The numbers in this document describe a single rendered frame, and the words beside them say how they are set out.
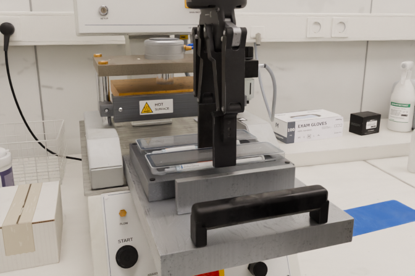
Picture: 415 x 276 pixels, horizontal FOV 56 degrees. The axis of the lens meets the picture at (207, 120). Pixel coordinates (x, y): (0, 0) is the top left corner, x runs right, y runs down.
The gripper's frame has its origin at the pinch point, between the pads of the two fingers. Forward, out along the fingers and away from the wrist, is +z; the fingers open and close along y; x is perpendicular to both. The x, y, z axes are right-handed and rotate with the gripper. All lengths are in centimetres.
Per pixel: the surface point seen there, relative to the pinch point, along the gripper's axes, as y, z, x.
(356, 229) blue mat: -13.9, 28.0, 37.0
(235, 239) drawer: 14.7, 6.5, -3.2
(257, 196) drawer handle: 14.2, 2.5, -0.6
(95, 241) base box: -8.0, 17.2, -16.3
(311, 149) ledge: -51, 23, 50
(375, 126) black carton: -59, 20, 81
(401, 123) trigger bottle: -58, 20, 91
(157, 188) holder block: 3.7, 4.8, -8.9
